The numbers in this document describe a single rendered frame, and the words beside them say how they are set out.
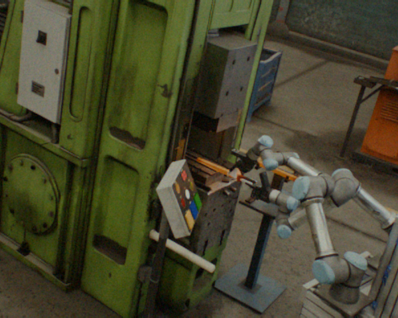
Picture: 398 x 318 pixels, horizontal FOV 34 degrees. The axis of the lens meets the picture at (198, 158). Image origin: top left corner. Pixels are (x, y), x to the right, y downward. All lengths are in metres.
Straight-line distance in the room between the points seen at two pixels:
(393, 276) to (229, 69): 1.35
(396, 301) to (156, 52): 1.75
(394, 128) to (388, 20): 4.25
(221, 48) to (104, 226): 1.35
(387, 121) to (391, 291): 3.84
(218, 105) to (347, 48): 7.85
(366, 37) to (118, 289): 7.92
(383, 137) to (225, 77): 3.79
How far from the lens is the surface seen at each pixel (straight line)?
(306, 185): 3.23
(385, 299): 3.44
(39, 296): 4.27
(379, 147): 7.14
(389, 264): 3.44
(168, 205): 3.19
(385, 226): 3.76
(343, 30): 11.28
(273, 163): 3.56
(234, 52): 3.51
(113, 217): 3.99
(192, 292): 4.21
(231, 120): 3.75
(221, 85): 3.51
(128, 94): 3.66
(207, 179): 3.80
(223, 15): 3.58
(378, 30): 11.12
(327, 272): 3.15
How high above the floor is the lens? 2.66
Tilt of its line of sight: 25 degrees down
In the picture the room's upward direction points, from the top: 12 degrees clockwise
